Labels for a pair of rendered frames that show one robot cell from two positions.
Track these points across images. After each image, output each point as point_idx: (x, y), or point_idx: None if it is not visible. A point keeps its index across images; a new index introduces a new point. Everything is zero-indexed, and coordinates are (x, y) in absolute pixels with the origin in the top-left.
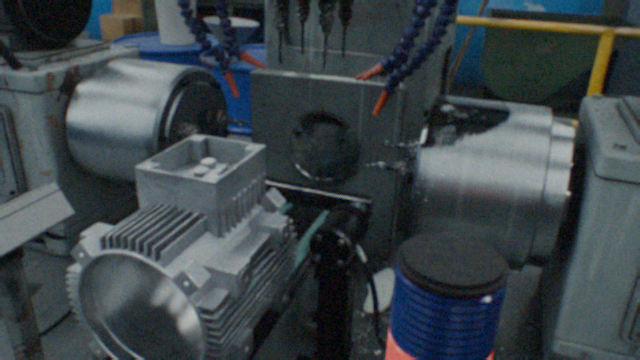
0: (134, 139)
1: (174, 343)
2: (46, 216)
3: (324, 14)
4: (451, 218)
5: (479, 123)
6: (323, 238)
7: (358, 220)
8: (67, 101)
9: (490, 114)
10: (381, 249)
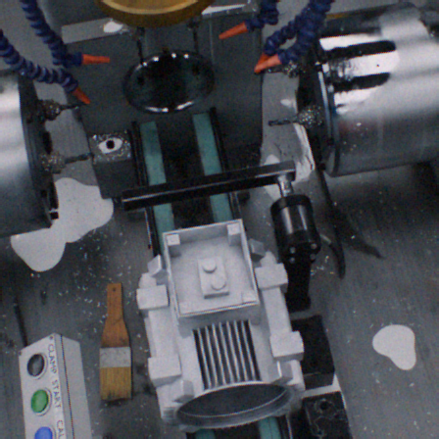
0: (15, 210)
1: (228, 389)
2: (75, 365)
3: (194, 20)
4: (373, 161)
5: (377, 73)
6: (296, 248)
7: (308, 208)
8: None
9: (381, 58)
10: (253, 137)
